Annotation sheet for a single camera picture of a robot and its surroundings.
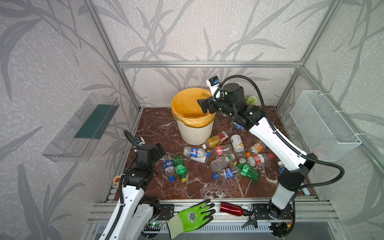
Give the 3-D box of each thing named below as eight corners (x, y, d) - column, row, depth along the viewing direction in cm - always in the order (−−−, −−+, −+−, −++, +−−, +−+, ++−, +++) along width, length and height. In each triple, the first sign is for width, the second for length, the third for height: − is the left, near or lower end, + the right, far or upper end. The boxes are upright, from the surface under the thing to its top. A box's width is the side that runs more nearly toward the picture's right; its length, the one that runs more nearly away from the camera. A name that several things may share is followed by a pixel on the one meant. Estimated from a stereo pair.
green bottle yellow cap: (178, 184, 84) (177, 181, 80) (173, 160, 94) (172, 156, 89) (189, 181, 86) (188, 177, 81) (183, 158, 95) (182, 153, 91)
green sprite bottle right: (233, 171, 89) (234, 169, 86) (238, 162, 92) (239, 159, 90) (256, 184, 84) (258, 182, 81) (260, 174, 88) (261, 172, 85)
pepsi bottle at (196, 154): (183, 162, 92) (182, 156, 85) (184, 152, 97) (183, 145, 90) (209, 162, 92) (210, 156, 85) (209, 152, 97) (209, 145, 90)
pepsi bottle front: (213, 179, 85) (213, 176, 82) (212, 170, 89) (213, 167, 85) (236, 179, 85) (238, 176, 82) (235, 170, 89) (236, 167, 85)
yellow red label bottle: (205, 152, 95) (205, 148, 92) (200, 144, 99) (200, 141, 95) (229, 140, 101) (230, 136, 98) (224, 134, 104) (225, 130, 101)
